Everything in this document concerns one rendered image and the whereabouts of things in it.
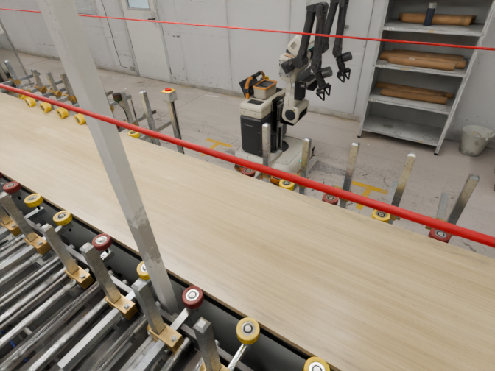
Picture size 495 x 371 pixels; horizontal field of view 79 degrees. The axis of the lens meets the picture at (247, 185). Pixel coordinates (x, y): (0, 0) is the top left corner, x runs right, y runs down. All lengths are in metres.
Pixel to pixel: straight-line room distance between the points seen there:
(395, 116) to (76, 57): 3.95
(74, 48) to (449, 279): 1.40
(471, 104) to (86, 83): 3.95
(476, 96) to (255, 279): 3.49
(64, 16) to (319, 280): 1.11
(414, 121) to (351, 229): 3.02
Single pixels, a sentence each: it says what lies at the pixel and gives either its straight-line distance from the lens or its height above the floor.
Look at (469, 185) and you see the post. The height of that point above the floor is 1.10.
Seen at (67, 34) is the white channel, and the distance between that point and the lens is 0.77.
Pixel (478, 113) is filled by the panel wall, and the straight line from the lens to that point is 4.30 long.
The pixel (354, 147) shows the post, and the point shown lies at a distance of 1.57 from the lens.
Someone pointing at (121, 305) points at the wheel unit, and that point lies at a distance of 1.37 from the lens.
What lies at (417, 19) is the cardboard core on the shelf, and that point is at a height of 1.29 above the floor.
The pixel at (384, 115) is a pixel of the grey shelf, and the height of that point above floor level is 0.16.
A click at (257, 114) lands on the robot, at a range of 2.82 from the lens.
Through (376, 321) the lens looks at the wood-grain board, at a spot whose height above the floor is 0.90.
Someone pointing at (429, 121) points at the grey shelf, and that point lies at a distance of 4.34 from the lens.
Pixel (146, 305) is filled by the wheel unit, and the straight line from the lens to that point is 1.09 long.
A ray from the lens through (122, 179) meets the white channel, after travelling 0.90.
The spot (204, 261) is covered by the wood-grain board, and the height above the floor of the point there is 0.90.
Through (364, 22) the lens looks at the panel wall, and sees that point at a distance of 4.16.
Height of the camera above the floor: 1.93
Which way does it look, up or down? 38 degrees down
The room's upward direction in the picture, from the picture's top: 3 degrees counter-clockwise
